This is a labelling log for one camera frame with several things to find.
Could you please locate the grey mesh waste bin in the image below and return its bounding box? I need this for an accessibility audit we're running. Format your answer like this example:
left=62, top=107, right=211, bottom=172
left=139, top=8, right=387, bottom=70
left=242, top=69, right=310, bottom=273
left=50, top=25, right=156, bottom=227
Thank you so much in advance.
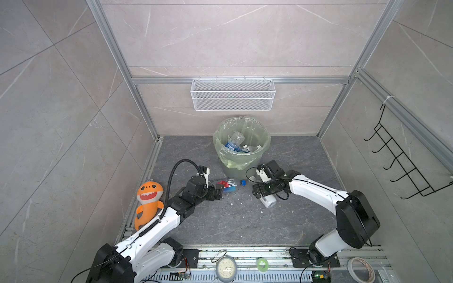
left=212, top=117, right=271, bottom=181

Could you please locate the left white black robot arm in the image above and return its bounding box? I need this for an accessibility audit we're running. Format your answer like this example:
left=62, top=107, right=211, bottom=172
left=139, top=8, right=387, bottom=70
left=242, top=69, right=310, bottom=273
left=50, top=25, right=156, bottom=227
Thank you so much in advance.
left=86, top=175, right=224, bottom=283

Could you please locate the round grey dial timer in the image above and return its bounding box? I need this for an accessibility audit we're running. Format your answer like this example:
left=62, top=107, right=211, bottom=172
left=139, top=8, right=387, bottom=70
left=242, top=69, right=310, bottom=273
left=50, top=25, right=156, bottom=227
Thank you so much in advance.
left=216, top=256, right=238, bottom=283

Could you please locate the Fiji bottle red flower label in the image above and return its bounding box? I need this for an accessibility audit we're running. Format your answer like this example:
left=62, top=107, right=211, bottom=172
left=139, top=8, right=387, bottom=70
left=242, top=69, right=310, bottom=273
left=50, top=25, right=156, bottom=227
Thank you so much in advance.
left=214, top=179, right=247, bottom=193

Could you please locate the bottle dark blue label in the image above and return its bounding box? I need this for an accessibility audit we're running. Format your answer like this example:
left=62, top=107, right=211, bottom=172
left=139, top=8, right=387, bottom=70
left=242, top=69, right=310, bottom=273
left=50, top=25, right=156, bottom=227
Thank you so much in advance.
left=225, top=132, right=245, bottom=152

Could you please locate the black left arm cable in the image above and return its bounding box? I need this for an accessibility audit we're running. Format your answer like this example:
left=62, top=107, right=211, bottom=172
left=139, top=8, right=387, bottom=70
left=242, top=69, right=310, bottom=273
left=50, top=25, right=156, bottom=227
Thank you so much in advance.
left=157, top=158, right=202, bottom=224

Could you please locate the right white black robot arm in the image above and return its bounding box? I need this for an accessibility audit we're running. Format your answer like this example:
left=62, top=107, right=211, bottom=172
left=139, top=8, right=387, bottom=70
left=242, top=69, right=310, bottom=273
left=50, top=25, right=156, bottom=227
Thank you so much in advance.
left=250, top=160, right=381, bottom=266

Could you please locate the black wire hook rack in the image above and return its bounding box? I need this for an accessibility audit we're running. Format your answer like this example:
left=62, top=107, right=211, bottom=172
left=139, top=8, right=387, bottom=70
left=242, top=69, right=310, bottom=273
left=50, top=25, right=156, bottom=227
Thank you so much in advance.
left=363, top=104, right=453, bottom=200

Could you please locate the large bottle white yellow label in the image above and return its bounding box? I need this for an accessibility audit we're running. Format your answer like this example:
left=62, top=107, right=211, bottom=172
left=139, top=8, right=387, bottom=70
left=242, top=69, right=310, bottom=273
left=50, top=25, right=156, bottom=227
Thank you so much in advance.
left=249, top=176, right=277, bottom=208

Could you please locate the white tape roll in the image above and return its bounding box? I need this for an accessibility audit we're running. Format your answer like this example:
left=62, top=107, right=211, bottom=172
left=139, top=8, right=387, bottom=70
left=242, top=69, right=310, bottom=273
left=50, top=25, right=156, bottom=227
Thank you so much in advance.
left=347, top=257, right=376, bottom=283

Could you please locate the green tape roll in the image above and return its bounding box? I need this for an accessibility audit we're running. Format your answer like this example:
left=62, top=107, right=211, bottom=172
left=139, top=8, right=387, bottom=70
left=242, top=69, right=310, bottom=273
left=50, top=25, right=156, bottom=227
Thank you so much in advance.
left=256, top=258, right=269, bottom=272

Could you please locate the white wire wall basket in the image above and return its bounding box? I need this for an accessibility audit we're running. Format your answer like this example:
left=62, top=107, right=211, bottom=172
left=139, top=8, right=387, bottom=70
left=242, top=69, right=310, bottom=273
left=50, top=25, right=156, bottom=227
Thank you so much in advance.
left=191, top=79, right=276, bottom=112

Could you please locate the bottle green white blue label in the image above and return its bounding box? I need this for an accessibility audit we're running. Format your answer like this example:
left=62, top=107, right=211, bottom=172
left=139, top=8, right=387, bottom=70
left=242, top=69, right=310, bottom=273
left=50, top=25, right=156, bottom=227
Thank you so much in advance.
left=243, top=145, right=263, bottom=153

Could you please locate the green plastic bin liner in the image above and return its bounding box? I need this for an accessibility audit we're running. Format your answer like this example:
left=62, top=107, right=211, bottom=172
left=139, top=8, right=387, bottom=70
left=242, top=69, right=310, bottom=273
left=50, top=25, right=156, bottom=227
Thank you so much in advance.
left=212, top=117, right=271, bottom=172

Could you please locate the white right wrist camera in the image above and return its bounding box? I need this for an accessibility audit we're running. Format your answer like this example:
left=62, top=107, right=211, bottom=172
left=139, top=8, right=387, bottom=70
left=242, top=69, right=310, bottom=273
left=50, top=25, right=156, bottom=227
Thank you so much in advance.
left=256, top=169, right=271, bottom=183

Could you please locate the orange shark plush toy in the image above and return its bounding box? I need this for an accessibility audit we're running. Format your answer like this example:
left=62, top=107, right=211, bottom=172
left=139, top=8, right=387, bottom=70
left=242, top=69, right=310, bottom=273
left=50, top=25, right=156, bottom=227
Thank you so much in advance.
left=134, top=181, right=164, bottom=231

